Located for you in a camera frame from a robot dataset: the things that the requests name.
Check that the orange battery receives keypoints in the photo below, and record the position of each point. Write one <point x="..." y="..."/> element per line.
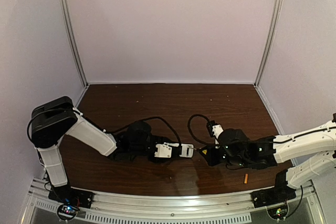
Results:
<point x="246" y="179"/>

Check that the aluminium corner post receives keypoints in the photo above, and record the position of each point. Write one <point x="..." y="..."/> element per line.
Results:
<point x="276" y="11"/>
<point x="72" y="42"/>

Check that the right aluminium corner post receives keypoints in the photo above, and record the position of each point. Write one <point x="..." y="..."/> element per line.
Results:
<point x="276" y="11"/>

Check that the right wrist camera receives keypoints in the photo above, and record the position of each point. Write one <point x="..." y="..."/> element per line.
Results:
<point x="215" y="130"/>

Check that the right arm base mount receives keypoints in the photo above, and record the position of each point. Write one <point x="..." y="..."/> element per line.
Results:
<point x="275" y="200"/>

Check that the left aluminium corner post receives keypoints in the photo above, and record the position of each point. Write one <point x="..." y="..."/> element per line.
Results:
<point x="72" y="42"/>

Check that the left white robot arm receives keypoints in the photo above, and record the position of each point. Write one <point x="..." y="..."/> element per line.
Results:
<point x="54" y="120"/>

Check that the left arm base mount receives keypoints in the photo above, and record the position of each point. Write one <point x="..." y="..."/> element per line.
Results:
<point x="73" y="201"/>

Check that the aluminium front rail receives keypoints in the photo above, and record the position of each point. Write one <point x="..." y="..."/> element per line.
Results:
<point x="118" y="208"/>

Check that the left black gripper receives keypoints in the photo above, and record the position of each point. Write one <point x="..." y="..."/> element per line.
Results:
<point x="177" y="151"/>

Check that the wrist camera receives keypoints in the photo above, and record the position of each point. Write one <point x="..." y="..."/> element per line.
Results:
<point x="167" y="150"/>
<point x="215" y="130"/>

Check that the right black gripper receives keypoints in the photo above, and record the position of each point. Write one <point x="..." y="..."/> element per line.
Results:
<point x="213" y="154"/>

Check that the white remote control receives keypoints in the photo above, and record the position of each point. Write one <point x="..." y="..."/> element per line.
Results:
<point x="183" y="150"/>

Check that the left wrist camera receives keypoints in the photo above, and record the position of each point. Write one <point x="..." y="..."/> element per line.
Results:
<point x="167" y="150"/>

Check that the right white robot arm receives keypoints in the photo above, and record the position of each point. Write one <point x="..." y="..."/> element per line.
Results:
<point x="234" y="148"/>

